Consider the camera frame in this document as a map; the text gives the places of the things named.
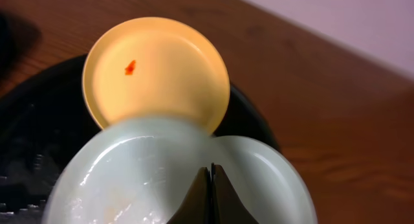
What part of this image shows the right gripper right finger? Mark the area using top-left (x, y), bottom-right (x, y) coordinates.
top-left (210, 163), bottom-right (258, 224)

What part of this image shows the orange food crumb on yellow plate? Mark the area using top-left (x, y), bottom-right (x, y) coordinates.
top-left (125, 60), bottom-right (136, 75)

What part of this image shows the light blue plate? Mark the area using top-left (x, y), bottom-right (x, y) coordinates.
top-left (42, 117), bottom-right (217, 224)

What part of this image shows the yellow plate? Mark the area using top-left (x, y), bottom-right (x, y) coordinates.
top-left (82, 17), bottom-right (230, 133)

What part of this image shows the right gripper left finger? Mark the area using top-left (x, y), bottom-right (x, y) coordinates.
top-left (167, 167), bottom-right (211, 224)

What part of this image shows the black round tray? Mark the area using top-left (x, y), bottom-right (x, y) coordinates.
top-left (0, 54), bottom-right (281, 224)

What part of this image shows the pale green plate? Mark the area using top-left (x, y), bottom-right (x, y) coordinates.
top-left (212, 136), bottom-right (318, 224)

